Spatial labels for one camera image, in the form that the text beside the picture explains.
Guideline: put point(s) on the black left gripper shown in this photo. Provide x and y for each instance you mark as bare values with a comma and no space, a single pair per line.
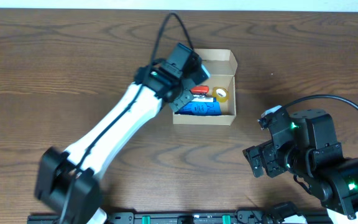
185,98

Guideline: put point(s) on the blue whiteboard marker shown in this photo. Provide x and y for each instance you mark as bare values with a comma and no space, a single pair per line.
204,99

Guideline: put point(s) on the black whiteboard marker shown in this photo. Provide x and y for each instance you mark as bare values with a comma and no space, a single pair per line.
199,96

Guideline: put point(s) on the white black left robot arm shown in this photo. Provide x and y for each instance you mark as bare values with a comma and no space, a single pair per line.
68,181

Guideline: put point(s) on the yellow clear tape roll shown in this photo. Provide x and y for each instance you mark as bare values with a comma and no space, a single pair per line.
220,94

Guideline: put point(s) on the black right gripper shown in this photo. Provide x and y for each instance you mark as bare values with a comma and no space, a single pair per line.
268,152

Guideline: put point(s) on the red stapler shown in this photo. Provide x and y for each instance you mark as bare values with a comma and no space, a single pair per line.
200,90

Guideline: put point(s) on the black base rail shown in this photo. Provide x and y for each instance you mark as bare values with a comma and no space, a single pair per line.
285,212

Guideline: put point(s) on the brown cardboard box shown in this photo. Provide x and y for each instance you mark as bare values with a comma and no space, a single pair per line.
222,65

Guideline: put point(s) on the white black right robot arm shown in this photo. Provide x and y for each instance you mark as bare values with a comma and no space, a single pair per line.
305,144

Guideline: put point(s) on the blue plastic tape dispenser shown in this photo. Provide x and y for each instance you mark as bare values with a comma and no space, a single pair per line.
201,109

